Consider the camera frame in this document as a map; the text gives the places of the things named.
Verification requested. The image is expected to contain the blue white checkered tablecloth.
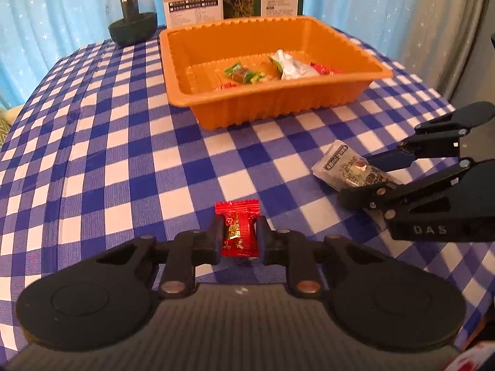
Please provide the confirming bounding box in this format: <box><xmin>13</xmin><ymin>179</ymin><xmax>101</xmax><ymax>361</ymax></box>
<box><xmin>0</xmin><ymin>23</ymin><xmax>495</xmax><ymax>356</ymax></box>

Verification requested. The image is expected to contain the blue star curtain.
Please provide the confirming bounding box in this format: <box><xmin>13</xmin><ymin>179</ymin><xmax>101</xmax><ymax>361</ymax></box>
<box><xmin>0</xmin><ymin>0</ymin><xmax>430</xmax><ymax>111</ymax></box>

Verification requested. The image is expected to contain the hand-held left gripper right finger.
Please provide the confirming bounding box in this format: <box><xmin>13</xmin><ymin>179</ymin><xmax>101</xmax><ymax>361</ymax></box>
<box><xmin>255</xmin><ymin>215</ymin><xmax>387</xmax><ymax>299</ymax></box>

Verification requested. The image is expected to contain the silver snack packet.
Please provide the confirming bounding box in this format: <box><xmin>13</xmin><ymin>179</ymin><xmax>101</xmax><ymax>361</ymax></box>
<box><xmin>311</xmin><ymin>139</ymin><xmax>403</xmax><ymax>192</ymax></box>

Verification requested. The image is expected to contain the green candy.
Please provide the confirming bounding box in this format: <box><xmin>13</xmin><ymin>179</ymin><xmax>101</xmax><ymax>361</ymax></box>
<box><xmin>224</xmin><ymin>63</ymin><xmax>264</xmax><ymax>85</ymax></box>

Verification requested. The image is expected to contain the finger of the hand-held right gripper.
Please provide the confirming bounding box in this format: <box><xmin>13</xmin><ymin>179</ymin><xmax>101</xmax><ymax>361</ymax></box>
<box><xmin>337</xmin><ymin>158</ymin><xmax>480</xmax><ymax>211</ymax></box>
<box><xmin>364</xmin><ymin>101</ymin><xmax>495</xmax><ymax>171</ymax></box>

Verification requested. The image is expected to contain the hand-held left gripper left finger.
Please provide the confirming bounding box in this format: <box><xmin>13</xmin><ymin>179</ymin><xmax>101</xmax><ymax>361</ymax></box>
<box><xmin>91</xmin><ymin>214</ymin><xmax>226</xmax><ymax>299</ymax></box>

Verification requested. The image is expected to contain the black glass jar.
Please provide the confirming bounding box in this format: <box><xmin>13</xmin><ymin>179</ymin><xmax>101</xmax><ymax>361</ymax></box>
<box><xmin>105</xmin><ymin>0</ymin><xmax>158</xmax><ymax>46</ymax></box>

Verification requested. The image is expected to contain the grey curtain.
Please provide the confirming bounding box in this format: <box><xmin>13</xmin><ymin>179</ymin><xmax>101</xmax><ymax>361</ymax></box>
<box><xmin>406</xmin><ymin>0</ymin><xmax>495</xmax><ymax>103</ymax></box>

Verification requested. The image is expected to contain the orange plastic tray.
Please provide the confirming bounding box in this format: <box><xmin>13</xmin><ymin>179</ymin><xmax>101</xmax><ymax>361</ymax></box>
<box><xmin>158</xmin><ymin>15</ymin><xmax>394</xmax><ymax>131</ymax></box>

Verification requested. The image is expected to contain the red white patterned object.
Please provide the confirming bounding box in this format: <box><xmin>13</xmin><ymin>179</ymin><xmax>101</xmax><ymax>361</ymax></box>
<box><xmin>445</xmin><ymin>350</ymin><xmax>495</xmax><ymax>371</ymax></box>

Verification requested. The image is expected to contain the white foil snack packet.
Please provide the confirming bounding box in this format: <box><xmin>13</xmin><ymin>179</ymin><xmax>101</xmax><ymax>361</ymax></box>
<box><xmin>269</xmin><ymin>49</ymin><xmax>318</xmax><ymax>81</ymax></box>

